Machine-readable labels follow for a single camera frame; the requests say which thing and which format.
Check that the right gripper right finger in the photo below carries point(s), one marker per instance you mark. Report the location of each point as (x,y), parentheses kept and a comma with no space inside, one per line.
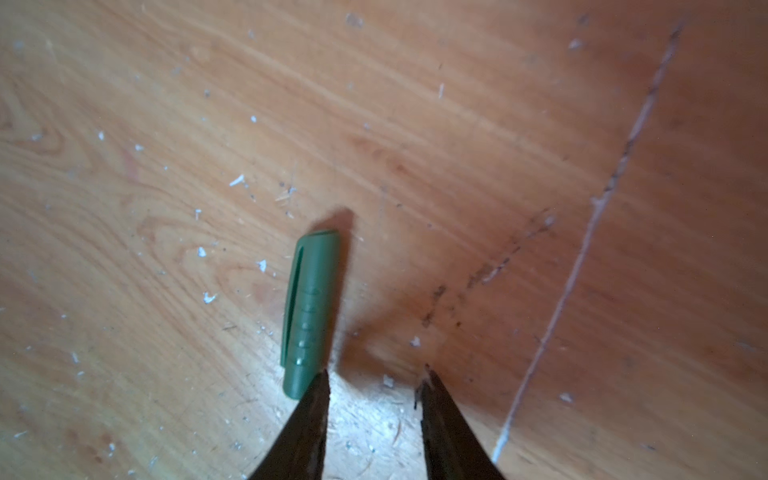
(451,449)

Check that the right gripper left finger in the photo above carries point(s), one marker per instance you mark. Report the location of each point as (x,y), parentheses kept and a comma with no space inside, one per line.
(300,448)

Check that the dark green pen cap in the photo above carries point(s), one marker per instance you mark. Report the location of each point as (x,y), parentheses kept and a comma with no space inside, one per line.
(308,309)

